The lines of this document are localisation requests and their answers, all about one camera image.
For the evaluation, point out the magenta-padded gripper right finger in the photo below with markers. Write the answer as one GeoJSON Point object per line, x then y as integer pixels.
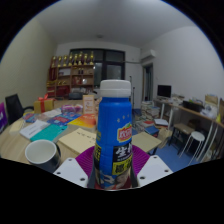
{"type": "Point", "coordinates": [155, 168]}

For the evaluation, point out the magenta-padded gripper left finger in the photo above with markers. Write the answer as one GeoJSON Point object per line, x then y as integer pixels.
{"type": "Point", "coordinates": [70, 170]}

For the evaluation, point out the blue drink bottle white cap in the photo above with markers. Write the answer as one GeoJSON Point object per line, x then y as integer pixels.
{"type": "Point", "coordinates": [113, 133]}

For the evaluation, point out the dark mug white inside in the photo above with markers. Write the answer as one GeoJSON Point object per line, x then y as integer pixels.
{"type": "Point", "coordinates": [50, 163]}

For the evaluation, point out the teal book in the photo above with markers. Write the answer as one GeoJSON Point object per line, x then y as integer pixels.
{"type": "Point", "coordinates": [49, 132]}

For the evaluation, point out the orange book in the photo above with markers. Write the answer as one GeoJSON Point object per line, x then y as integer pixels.
{"type": "Point", "coordinates": [83, 121]}

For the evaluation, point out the blue and red book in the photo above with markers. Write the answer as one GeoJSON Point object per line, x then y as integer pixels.
{"type": "Point", "coordinates": [63, 119]}

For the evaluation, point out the white round stool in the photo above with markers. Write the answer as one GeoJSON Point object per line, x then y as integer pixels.
{"type": "Point", "coordinates": [197, 135]}

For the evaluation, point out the stack of books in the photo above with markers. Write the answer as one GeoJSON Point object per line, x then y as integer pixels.
{"type": "Point", "coordinates": [150, 113]}

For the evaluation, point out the white booklet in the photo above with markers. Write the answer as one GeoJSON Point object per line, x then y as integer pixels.
{"type": "Point", "coordinates": [33, 128]}

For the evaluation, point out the pink package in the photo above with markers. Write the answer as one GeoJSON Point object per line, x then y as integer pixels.
{"type": "Point", "coordinates": [71, 108]}

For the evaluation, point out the orange and white carton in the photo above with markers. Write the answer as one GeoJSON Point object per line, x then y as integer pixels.
{"type": "Point", "coordinates": [88, 104]}

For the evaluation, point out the wooden side desk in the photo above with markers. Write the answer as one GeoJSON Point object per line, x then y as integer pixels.
{"type": "Point", "coordinates": [196, 113]}

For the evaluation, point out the yellow gift box red ribbon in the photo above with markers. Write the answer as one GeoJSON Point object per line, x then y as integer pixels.
{"type": "Point", "coordinates": [43, 105]}

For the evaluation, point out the black computer monitor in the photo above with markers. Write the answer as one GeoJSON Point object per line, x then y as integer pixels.
{"type": "Point", "coordinates": [164, 90]}

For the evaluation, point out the black office chair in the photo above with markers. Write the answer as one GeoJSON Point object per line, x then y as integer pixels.
{"type": "Point", "coordinates": [13, 108]}

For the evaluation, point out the wooden shelf unit with trophies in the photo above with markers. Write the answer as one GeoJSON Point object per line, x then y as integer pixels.
{"type": "Point", "coordinates": [71, 78]}

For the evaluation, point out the white wall air conditioner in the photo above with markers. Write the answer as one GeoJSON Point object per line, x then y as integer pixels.
{"type": "Point", "coordinates": [148, 54]}

